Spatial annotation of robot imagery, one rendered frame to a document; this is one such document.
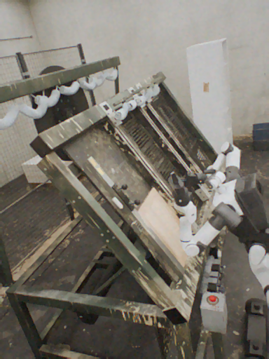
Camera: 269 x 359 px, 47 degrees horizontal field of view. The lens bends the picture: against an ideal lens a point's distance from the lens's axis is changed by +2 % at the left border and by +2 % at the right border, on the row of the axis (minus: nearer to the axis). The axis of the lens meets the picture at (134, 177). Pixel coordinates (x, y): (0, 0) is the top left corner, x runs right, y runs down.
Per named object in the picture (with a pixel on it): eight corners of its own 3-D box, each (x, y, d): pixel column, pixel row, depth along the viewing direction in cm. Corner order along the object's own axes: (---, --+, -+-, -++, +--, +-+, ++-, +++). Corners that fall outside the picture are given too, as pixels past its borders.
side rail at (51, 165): (161, 310, 179) (176, 306, 173) (35, 165, 164) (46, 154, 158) (164, 302, 184) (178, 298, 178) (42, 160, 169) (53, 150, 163)
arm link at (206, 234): (195, 248, 192) (218, 223, 184) (198, 261, 180) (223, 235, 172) (180, 239, 189) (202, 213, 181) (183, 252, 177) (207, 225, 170)
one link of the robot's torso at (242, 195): (278, 207, 202) (252, 161, 194) (280, 238, 173) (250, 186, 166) (235, 219, 217) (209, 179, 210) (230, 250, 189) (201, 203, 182)
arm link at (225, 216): (225, 232, 178) (242, 215, 174) (222, 235, 170) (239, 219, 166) (210, 218, 182) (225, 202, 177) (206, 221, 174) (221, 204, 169)
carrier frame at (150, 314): (199, 407, 207) (183, 317, 174) (37, 362, 262) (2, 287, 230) (230, 223, 389) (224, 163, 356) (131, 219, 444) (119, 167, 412)
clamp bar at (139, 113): (202, 202, 273) (225, 191, 260) (119, 97, 257) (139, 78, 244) (204, 197, 282) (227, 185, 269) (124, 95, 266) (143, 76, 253)
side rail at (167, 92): (211, 165, 354) (220, 160, 348) (153, 88, 340) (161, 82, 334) (213, 162, 361) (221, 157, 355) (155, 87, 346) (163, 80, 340)
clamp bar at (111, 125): (190, 238, 229) (218, 226, 216) (90, 113, 213) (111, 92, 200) (193, 230, 238) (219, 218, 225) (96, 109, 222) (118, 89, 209)
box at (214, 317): (225, 335, 169) (223, 310, 162) (203, 331, 173) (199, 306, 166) (228, 317, 178) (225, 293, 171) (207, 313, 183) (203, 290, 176)
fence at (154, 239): (178, 277, 196) (183, 275, 194) (83, 163, 183) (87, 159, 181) (181, 271, 200) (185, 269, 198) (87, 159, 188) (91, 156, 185)
